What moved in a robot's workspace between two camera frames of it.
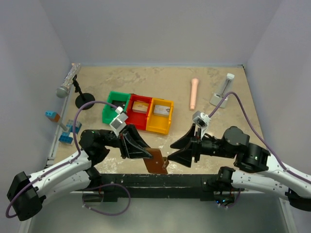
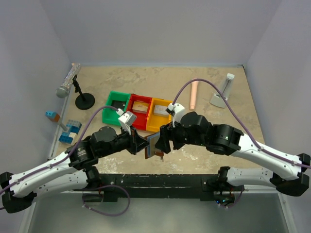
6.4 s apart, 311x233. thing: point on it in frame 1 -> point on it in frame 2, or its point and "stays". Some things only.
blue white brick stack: x=67 y=137 stays
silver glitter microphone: x=62 y=91 stays
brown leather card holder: x=155 y=164 -> x=150 y=150
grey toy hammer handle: x=63 y=126 stays
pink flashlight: x=193 y=93 stays
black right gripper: x=196 y=149 -> x=165 y=137
